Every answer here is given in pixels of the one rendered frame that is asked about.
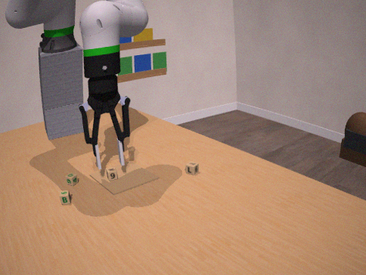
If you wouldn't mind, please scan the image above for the tan flat mat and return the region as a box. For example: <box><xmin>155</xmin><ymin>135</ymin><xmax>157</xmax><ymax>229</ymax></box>
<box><xmin>90</xmin><ymin>161</ymin><xmax>160</xmax><ymax>195</ymax></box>

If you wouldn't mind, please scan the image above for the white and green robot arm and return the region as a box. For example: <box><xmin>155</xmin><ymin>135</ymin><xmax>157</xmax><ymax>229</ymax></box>
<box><xmin>5</xmin><ymin>0</ymin><xmax>148</xmax><ymax>80</ymax></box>

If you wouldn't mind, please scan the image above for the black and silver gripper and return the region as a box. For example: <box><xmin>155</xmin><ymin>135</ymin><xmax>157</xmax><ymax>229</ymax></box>
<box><xmin>79</xmin><ymin>75</ymin><xmax>131</xmax><ymax>169</ymax></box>

